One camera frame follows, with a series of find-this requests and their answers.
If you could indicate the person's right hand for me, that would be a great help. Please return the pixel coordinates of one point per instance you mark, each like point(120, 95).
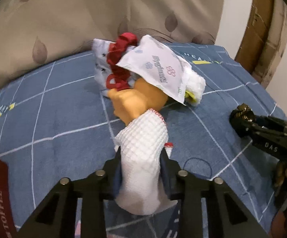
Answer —
point(280, 174)

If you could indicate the brown cardboard box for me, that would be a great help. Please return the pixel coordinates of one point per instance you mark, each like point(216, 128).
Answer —
point(269, 49)

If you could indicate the white fluffy plush cloth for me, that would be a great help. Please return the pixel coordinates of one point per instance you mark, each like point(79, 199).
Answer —
point(197, 84)

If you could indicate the white waffle cloth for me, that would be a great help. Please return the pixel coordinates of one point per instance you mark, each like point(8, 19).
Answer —
point(143, 148)

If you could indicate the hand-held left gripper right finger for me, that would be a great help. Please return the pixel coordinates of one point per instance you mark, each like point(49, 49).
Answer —
point(167, 178)

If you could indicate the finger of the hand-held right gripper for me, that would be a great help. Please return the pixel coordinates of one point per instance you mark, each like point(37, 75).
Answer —
point(272, 125)
point(267, 142)

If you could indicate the red scrunchie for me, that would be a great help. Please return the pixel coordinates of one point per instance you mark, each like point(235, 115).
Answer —
point(120, 49)

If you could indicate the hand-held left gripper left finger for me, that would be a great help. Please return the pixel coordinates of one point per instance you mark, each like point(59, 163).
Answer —
point(117, 176)

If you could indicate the floral print tissue pack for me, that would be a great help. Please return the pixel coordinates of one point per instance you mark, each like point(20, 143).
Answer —
point(158, 67)

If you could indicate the beige leaf-print curtain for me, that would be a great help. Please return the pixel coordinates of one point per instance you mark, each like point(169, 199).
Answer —
point(59, 17)

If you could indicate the blue checked bedsheet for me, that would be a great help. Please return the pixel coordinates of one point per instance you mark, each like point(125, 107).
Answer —
point(59, 119)

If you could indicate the white patterned cloth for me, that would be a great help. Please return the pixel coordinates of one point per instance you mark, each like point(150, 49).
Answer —
point(100, 59)

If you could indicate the metal door hinge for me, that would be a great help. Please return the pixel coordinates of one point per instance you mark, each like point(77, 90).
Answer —
point(254, 17)

